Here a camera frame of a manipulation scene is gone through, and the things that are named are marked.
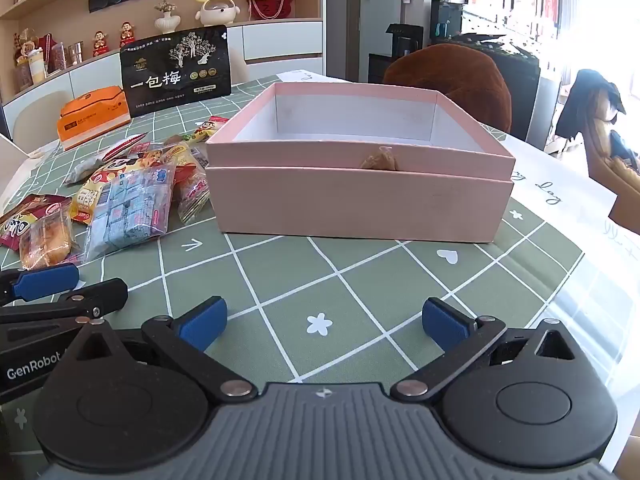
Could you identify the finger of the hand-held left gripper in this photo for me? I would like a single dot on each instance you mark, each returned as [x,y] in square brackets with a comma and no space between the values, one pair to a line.
[107,292]
[45,280]

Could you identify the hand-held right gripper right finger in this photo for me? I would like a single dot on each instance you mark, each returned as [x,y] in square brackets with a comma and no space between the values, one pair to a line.
[445,325]

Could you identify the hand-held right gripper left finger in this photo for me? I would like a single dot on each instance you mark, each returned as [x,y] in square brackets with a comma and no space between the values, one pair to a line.
[202,327]

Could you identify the pink cardboard gift box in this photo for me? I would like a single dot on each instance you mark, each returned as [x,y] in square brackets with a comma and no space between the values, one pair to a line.
[360,205]

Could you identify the clear packet of orange bread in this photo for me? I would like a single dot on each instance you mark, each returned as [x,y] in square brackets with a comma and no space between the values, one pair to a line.
[47,240]

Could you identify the blue candy packet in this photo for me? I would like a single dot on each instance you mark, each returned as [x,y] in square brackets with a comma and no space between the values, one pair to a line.
[130,210]

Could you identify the yellow and red snack packet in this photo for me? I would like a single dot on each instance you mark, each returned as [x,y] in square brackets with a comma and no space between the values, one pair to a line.
[92,195]

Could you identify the green checked tablecloth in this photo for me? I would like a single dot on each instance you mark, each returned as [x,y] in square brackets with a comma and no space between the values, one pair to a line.
[350,280]

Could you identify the grey snack packet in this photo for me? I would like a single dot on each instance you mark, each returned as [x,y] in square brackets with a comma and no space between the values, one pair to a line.
[80,170]

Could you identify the white dining chair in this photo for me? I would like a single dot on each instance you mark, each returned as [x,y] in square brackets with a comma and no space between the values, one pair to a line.
[10,160]
[35,120]

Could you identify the clear packet of orange snack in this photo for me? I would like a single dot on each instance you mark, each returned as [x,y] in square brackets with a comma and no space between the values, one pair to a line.
[192,190]

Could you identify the red and white striped packet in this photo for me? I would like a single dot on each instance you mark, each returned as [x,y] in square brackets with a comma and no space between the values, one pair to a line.
[122,146]

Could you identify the small yellow snack packet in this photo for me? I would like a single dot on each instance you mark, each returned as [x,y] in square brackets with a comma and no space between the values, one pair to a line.
[177,152]

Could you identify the orange tissue pack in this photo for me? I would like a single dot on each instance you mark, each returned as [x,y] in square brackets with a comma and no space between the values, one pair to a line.
[90,115]

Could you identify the small yellow and red packet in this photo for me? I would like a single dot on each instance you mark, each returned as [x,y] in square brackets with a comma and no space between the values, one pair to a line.
[210,127]

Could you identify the yellow and white cup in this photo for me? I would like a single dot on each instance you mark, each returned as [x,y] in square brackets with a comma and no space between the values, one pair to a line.
[37,67]

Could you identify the glass jar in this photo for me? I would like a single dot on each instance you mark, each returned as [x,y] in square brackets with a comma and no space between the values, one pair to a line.
[75,53]
[57,57]

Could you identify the large black snack bag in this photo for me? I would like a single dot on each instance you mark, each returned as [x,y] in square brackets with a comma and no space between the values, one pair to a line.
[175,75]

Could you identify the tan chair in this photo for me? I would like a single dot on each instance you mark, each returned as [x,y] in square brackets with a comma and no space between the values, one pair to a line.
[605,160]

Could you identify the pink flower decoration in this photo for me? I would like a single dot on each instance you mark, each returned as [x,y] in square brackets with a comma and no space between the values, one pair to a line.
[27,42]

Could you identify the red doll figurine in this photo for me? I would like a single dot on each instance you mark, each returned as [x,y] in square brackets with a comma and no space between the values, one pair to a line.
[127,35]
[100,44]

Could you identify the beige chair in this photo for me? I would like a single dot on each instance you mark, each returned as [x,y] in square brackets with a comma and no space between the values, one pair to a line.
[240,67]

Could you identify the black mesh rack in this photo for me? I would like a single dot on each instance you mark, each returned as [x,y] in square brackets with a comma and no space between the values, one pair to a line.
[515,70]

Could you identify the dark jacket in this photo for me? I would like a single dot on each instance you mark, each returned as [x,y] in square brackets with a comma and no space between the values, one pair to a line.
[590,100]

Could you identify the white vase with flowers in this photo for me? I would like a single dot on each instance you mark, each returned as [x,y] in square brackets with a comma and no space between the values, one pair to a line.
[166,22]

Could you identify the black water dispenser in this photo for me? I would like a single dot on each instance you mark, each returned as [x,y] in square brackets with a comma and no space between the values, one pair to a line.
[400,42]

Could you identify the white rabbit figurine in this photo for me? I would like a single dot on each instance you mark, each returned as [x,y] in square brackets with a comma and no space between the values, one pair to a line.
[217,10]

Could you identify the black countertop appliance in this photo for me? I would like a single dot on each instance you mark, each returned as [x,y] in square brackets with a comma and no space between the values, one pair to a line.
[445,20]

